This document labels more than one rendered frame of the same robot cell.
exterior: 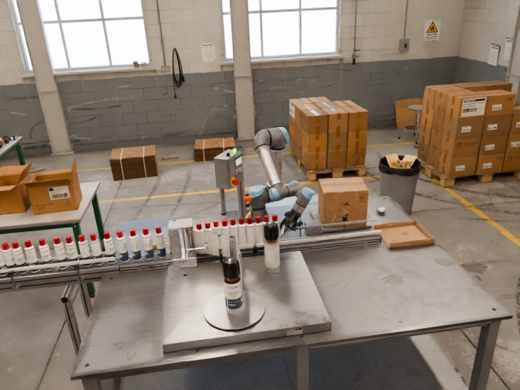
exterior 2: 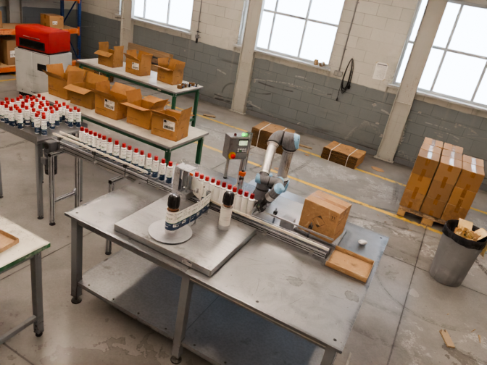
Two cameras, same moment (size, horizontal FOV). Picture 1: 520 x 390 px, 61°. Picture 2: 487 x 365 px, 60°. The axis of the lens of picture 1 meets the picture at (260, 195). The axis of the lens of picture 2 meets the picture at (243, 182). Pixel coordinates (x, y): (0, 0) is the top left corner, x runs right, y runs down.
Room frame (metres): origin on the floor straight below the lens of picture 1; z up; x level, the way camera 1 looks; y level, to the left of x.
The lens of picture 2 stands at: (-0.15, -1.50, 2.54)
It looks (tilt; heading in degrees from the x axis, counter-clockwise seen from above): 25 degrees down; 30
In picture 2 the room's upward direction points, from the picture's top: 11 degrees clockwise
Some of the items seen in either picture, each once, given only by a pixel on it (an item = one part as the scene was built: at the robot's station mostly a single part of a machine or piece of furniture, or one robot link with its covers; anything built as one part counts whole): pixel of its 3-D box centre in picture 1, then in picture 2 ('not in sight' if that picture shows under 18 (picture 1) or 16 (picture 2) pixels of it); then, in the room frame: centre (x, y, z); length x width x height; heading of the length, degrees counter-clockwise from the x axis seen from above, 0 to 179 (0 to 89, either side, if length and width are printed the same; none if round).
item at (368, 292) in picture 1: (275, 260); (238, 227); (2.34, -0.08, 0.82); 2.10 x 1.50 x 0.02; 97
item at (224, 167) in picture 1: (229, 169); (235, 145); (2.49, 0.18, 1.38); 0.17 x 0.10 x 0.19; 152
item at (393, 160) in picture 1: (401, 170); (468, 240); (4.58, -1.59, 0.50); 0.42 x 0.41 x 0.28; 97
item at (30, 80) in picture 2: not in sight; (43, 64); (4.33, 5.64, 0.61); 0.70 x 0.60 x 1.22; 108
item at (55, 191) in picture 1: (54, 184); (172, 119); (3.42, 1.70, 0.97); 0.51 x 0.39 x 0.37; 12
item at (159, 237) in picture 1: (160, 241); not in sight; (2.35, 0.62, 0.98); 0.05 x 0.05 x 0.20
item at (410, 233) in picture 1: (402, 234); (350, 263); (2.55, -0.93, 0.85); 0.30 x 0.26 x 0.04; 97
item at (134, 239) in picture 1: (135, 244); (162, 169); (2.33, 0.77, 0.98); 0.05 x 0.05 x 0.20
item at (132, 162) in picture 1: (135, 162); (272, 137); (6.24, 1.83, 0.16); 0.65 x 0.54 x 0.32; 101
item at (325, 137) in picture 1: (325, 135); (440, 182); (6.21, -0.99, 0.45); 1.20 x 0.84 x 0.89; 8
